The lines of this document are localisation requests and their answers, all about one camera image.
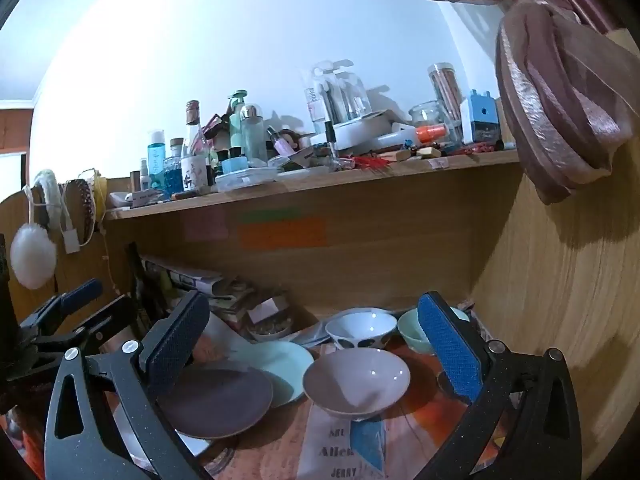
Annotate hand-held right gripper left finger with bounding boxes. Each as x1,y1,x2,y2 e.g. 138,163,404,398
44,290,211,480

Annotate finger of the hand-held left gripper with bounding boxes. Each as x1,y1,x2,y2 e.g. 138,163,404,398
17,278,104,333
35,295,138,361

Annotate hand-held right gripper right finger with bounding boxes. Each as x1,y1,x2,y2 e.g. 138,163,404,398
395,291,585,480

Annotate mint green bowl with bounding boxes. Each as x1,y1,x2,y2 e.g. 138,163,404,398
397,306,471,356

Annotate purple plate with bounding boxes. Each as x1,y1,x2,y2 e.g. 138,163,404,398
157,367,275,440

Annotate spotted white bowl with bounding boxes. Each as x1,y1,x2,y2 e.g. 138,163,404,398
325,311,399,351

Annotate pink bowl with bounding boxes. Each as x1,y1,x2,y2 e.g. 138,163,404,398
302,347,412,422

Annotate mint green plate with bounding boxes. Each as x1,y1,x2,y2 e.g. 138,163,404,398
227,341,315,408

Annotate dark wine bottle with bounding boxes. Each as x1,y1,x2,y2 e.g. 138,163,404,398
125,242,157,341

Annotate white pom-pom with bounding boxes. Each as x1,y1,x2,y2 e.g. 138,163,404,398
10,222,57,291

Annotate rolled newspaper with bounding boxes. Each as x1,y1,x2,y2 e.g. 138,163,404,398
140,255,224,294

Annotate stack of books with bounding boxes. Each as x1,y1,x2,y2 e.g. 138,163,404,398
207,280,257,327

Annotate newsprint table cover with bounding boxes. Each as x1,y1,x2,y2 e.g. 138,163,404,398
0,305,526,480

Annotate small bowl of beads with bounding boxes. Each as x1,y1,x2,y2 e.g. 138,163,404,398
247,317,294,344

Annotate yellow headband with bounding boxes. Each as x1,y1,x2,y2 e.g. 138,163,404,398
92,170,109,222

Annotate white fuzzy headband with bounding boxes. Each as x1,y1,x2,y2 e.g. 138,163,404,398
31,170,73,233

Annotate blue glass jar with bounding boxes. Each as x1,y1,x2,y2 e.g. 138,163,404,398
163,156,184,196

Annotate orange sticky note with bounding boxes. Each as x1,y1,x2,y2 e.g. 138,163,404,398
237,217,326,250

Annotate blue liquid bottle white cap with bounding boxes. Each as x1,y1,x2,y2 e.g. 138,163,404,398
147,130,167,193

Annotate green sticky note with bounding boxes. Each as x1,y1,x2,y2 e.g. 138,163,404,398
237,208,301,223

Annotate white printed cup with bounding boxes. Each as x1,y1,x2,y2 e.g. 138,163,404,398
181,155,209,192

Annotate white tray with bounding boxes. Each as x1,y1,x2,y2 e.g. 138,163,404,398
215,167,279,192

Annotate wooden shelf board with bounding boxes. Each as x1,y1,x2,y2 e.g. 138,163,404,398
102,147,523,221

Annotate tall clear bottle brown cap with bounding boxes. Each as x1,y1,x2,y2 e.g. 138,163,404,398
185,101,211,161

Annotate red fringe ornament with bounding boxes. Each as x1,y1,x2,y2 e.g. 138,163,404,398
350,156,392,174

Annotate frosted bottle silver cap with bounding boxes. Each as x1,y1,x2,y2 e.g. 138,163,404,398
240,105,266,163

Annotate small pink bottle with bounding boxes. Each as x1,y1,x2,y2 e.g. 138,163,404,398
267,127,297,157

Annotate green bottle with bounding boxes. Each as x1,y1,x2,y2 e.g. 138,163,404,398
229,90,249,148

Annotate white box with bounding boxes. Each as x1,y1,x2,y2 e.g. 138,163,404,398
332,110,402,150

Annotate pink curtain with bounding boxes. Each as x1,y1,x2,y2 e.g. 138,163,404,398
375,0,640,206

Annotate tall clear canister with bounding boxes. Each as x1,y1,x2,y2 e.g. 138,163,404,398
427,62,464,126

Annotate clear acrylic organizer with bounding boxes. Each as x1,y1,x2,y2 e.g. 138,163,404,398
302,62,373,133

